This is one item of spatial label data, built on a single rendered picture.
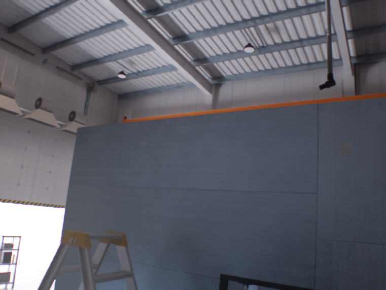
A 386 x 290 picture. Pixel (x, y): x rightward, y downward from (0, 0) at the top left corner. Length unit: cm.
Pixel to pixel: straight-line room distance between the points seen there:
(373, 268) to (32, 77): 1204
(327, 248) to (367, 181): 43
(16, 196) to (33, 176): 90
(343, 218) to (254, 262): 58
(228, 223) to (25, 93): 1096
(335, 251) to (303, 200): 33
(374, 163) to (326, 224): 42
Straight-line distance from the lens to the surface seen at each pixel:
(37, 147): 1248
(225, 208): 211
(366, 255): 192
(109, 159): 280
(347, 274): 194
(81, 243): 179
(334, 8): 842
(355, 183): 194
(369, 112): 203
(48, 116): 1191
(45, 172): 1265
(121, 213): 261
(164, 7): 952
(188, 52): 1126
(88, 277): 179
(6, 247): 1020
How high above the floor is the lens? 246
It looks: 11 degrees up
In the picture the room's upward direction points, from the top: 5 degrees clockwise
